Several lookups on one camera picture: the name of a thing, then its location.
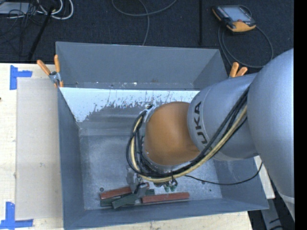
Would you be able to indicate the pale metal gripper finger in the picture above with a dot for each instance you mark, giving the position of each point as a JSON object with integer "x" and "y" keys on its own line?
{"x": 139, "y": 193}
{"x": 142, "y": 186}

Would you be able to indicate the dark green flat block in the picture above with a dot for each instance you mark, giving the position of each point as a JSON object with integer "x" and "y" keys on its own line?
{"x": 150, "y": 192}
{"x": 123, "y": 201}

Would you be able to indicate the red-brown flat block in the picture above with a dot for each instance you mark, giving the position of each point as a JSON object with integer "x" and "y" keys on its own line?
{"x": 165, "y": 197}
{"x": 115, "y": 192}

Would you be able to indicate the grey metal bin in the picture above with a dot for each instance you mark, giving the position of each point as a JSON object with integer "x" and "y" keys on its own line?
{"x": 100, "y": 152}

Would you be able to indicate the pale wood board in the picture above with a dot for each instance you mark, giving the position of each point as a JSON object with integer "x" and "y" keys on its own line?
{"x": 38, "y": 140}

